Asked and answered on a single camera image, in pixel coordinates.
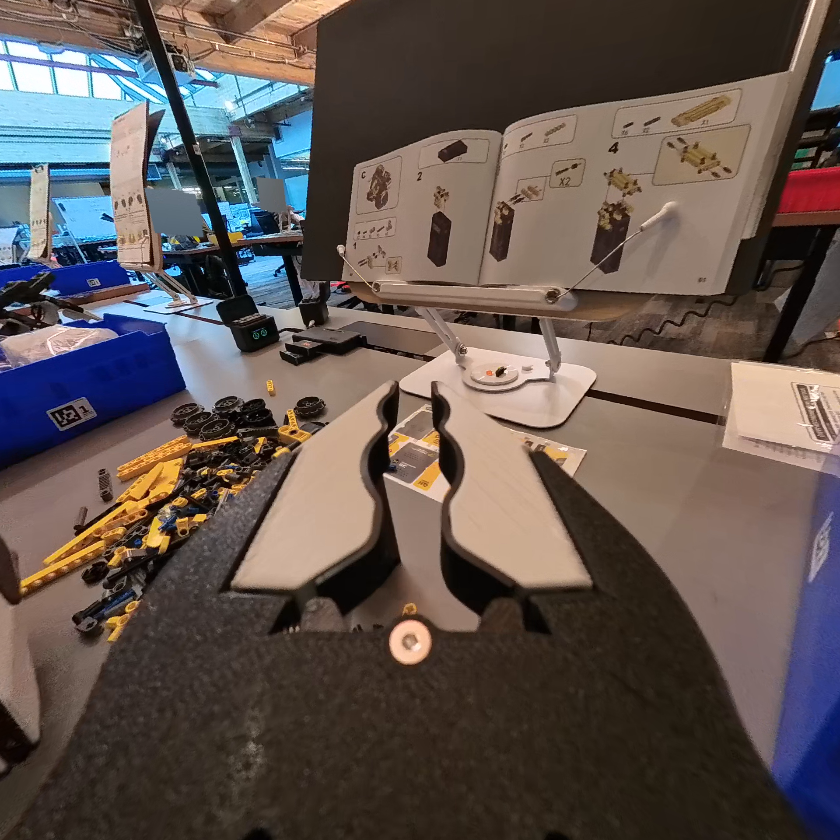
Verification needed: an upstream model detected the black partition board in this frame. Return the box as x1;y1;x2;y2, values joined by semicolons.
299;0;829;297

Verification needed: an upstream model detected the black pole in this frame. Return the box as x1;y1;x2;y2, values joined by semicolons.
133;0;249;298

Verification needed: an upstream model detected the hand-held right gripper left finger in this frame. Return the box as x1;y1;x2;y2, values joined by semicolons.
229;379;403;617

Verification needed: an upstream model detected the white book stand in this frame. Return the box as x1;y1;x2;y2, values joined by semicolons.
135;262;216;314
336;199;682;428

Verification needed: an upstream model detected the black coiled cable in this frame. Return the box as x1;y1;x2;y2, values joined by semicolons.
616;294;779;345

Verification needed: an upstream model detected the tall instruction booklet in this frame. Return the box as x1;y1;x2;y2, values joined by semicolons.
25;164;55;261
109;101;166;272

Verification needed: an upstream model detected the pile of mixed building pieces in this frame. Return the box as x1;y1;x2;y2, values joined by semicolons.
19;409;329;639

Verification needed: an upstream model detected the blue storage bin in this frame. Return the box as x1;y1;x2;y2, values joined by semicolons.
772;459;840;840
0;314;187;468
0;261;132;298

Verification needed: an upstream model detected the sticker sheet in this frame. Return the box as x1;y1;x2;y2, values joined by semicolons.
386;402;587;487

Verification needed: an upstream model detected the black flat hub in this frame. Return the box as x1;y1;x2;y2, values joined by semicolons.
279;327;363;365

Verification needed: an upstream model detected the document in clear sleeve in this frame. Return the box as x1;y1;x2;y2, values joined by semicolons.
722;359;840;474

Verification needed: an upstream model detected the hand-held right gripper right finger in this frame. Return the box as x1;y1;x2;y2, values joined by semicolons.
430;379;596;618

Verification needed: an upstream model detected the black charging case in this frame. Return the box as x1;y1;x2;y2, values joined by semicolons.
216;295;282;352

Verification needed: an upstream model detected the group of dark toy wheels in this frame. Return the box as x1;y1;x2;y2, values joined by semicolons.
170;394;329;441

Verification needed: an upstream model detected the red crate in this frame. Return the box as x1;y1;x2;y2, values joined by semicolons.
776;167;840;215

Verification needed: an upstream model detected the black tool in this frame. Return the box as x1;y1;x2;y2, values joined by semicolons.
0;269;103;325

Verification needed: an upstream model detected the clear plastic bag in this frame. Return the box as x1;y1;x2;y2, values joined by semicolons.
0;324;122;368

